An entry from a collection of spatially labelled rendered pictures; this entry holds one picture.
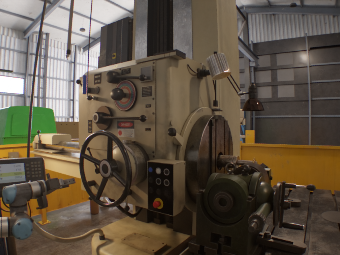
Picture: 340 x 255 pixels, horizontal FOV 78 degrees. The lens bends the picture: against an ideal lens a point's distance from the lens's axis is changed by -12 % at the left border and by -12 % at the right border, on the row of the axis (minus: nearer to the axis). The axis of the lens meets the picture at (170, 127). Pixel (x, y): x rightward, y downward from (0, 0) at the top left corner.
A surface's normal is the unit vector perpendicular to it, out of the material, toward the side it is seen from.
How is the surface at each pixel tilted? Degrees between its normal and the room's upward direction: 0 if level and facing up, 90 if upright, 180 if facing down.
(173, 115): 90
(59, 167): 90
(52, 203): 90
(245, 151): 90
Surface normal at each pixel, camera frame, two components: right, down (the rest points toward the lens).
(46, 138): -0.56, 0.01
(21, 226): 0.62, 0.01
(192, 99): 0.83, 0.00
